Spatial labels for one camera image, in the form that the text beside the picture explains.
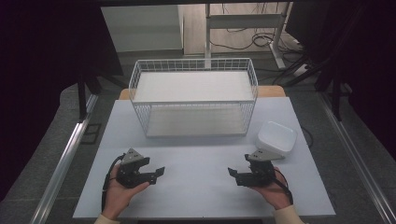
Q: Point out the aluminium rail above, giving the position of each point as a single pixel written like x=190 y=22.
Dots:
x=62 y=168
x=358 y=161

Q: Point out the dark curtain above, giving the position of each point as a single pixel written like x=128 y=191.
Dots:
x=40 y=77
x=370 y=62

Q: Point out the white metal desk frame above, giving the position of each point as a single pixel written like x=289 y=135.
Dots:
x=243 y=21

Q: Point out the black floor frame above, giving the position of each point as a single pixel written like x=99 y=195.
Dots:
x=91 y=133

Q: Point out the white table board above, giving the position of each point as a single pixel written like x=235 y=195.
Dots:
x=193 y=193

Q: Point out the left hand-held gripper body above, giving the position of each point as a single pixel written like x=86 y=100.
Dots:
x=130 y=174

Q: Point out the person's right hand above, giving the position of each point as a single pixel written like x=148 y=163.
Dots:
x=277 y=193

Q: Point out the white power strip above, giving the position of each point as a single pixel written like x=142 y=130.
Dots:
x=300 y=70

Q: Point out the person's left hand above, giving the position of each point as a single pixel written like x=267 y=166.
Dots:
x=120 y=197

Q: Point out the black metal stand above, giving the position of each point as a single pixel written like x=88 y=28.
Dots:
x=82 y=99
x=336 y=99

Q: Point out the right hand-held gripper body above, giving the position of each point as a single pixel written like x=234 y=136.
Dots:
x=263 y=171

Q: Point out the white square bowl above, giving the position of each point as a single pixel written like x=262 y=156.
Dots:
x=276 y=137

